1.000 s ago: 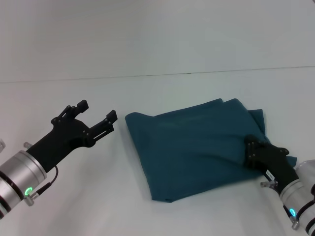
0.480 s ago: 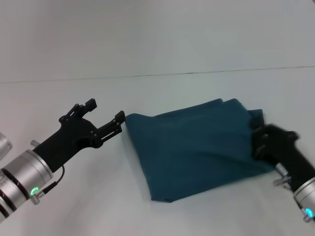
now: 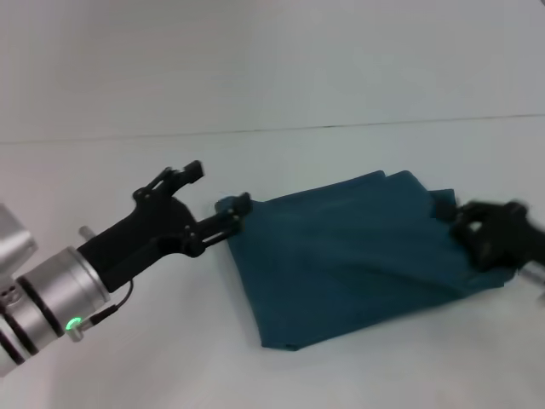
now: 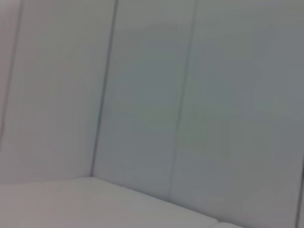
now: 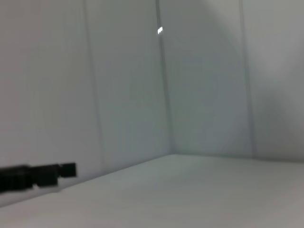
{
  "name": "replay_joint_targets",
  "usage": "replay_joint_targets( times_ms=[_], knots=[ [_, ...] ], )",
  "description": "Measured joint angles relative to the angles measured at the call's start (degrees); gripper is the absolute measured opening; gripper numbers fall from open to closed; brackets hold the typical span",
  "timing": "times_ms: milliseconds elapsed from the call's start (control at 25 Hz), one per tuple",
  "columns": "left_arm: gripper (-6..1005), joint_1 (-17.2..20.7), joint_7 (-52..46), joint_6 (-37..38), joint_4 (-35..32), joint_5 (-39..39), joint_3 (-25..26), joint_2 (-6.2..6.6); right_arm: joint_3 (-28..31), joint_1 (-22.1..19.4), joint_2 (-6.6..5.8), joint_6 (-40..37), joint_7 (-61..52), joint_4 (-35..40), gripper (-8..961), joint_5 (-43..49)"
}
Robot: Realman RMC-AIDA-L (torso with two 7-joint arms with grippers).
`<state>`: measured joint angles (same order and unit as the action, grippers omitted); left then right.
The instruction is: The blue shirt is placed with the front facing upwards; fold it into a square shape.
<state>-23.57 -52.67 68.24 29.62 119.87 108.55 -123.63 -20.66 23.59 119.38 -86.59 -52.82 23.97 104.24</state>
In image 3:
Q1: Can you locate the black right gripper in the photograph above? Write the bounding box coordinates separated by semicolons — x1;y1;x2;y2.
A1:
433;199;545;274

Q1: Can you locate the left arm connector cable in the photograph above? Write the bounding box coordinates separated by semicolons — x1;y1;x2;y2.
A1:
65;278;136;344

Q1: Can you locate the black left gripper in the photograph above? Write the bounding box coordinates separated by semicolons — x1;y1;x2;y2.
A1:
77;159;254;294

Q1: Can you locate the teal FREE print t-shirt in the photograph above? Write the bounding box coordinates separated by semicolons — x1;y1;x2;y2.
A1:
214;169;519;353

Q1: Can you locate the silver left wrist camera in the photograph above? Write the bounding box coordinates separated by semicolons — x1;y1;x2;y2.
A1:
0;203;39;274

